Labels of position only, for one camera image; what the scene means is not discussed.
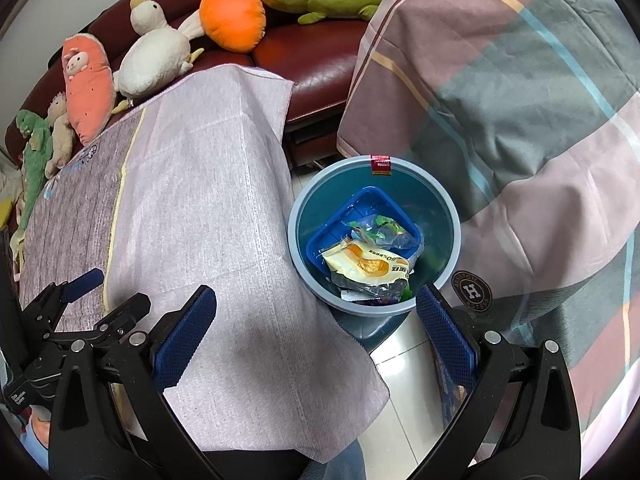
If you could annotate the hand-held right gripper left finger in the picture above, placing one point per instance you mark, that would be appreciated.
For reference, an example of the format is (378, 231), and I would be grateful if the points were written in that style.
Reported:
(185, 340)

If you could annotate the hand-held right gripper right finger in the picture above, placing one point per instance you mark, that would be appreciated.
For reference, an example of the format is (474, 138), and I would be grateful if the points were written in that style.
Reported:
(442, 335)

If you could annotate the white duck plush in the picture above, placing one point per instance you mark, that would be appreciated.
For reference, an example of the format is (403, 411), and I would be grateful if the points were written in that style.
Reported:
(150, 60)

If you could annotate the light blue snack packet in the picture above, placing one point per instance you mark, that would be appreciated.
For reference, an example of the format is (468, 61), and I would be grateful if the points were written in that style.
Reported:
(385, 232)

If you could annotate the dark red leather sofa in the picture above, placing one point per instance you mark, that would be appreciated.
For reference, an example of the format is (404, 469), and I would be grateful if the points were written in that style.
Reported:
(310, 60)

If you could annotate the dark snack packet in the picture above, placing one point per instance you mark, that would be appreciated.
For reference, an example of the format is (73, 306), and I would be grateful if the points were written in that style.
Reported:
(375, 294)

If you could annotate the blue plastic tray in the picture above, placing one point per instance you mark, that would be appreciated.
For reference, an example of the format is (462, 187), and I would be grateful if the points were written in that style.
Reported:
(370, 200)

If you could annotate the orange carrot bunny plush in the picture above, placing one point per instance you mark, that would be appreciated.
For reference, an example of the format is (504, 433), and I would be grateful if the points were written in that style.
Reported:
(232, 15)

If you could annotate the checked pink grey blanket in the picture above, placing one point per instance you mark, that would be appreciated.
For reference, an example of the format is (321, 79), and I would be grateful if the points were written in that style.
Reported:
(500, 85)

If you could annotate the beige doll plush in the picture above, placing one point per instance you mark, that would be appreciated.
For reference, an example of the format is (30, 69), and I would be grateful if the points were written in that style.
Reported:
(60, 135)

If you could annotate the pink carrot bunny plush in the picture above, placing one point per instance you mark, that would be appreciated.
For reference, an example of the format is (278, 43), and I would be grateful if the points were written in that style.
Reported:
(87, 95)

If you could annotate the person's leg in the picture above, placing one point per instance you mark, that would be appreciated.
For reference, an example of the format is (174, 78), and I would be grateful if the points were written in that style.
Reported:
(340, 462)

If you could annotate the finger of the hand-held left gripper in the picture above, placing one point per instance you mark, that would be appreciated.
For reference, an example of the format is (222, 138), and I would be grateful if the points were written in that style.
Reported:
(125, 317)
(85, 282)

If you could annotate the round dark logo badge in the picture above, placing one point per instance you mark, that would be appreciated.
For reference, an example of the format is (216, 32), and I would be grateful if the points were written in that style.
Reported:
(471, 290)

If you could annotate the striped pink tablecloth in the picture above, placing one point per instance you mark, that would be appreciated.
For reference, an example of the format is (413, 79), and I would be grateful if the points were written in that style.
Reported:
(210, 185)

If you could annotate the orange snack packet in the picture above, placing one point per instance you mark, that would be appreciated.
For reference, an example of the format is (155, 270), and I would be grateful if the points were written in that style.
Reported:
(365, 262)

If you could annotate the green dinosaur plush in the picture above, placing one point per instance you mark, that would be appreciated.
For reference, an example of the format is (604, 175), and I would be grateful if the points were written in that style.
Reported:
(32, 160)

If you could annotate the blue round waste bin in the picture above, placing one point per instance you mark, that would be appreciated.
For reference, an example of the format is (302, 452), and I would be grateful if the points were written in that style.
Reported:
(325, 195)

